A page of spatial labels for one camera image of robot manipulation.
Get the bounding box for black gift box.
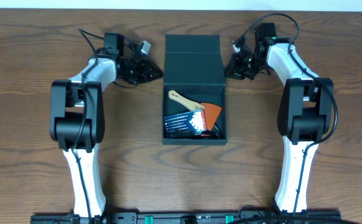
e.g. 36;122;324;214
162;34;228;146

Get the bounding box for orange scraper wooden handle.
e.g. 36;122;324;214
168;90;222;131

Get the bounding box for blue precision screwdriver set case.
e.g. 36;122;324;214
164;110;207;138

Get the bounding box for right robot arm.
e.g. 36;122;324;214
225;22;336;213

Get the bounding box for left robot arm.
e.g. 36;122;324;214
50;32;163;223

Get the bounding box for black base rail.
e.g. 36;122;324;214
30;210;342;224

